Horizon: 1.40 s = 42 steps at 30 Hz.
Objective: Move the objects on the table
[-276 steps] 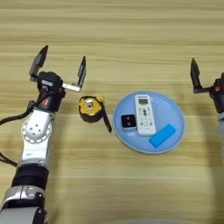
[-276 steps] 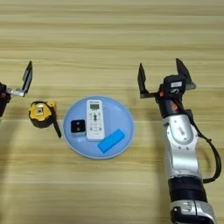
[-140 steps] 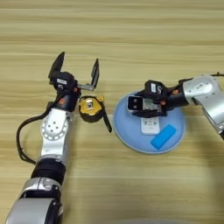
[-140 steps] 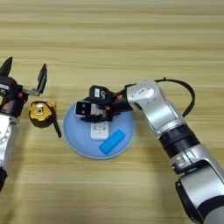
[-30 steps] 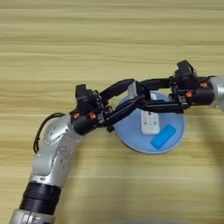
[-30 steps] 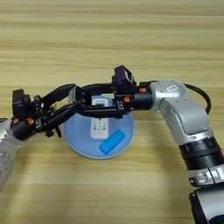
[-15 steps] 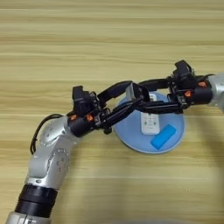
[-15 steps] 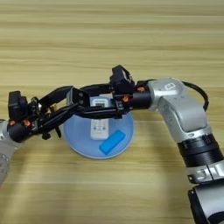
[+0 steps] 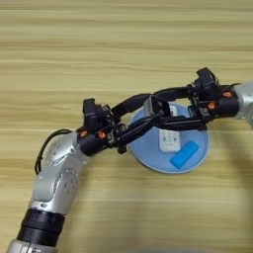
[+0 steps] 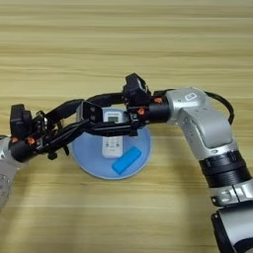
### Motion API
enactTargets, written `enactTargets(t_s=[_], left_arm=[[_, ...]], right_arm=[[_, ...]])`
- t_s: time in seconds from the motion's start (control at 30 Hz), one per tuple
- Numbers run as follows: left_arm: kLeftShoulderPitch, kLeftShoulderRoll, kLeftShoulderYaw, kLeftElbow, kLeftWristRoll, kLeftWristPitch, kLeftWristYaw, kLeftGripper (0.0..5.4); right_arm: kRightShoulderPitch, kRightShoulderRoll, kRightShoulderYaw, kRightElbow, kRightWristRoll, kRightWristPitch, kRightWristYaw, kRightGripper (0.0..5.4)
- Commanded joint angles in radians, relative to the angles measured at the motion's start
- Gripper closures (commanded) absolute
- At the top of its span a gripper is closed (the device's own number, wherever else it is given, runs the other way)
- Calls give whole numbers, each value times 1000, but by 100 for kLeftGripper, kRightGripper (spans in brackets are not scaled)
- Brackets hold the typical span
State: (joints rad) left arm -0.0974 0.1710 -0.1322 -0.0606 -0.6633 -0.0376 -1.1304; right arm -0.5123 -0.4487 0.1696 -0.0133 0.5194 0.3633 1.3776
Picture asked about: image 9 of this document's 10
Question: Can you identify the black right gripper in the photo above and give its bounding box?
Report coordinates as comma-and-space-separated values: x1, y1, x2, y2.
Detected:
152, 83, 240, 131

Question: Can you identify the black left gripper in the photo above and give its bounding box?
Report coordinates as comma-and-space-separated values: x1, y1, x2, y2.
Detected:
76, 93, 166, 157

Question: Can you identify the small silver black cube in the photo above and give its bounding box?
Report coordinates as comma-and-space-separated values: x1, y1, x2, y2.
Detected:
142, 94, 172, 119

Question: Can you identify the white remote control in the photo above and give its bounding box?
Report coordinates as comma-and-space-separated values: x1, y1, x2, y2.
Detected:
158, 105, 182, 154

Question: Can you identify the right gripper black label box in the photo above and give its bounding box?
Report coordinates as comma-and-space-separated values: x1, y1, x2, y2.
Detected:
193, 67, 219, 102

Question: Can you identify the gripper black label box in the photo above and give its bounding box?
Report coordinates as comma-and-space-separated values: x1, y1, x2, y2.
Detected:
82, 98, 113, 132
193, 67, 219, 102

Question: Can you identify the light blue round plate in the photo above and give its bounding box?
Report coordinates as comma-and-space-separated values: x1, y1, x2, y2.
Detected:
126, 103, 211, 175

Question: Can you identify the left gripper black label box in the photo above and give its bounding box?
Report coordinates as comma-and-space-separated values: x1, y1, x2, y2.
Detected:
82, 98, 113, 132

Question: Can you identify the blue rectangular block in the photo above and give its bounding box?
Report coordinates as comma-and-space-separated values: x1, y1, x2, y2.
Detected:
169, 140, 200, 171

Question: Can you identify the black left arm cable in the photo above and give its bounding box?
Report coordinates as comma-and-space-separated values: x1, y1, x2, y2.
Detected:
34, 128, 74, 176

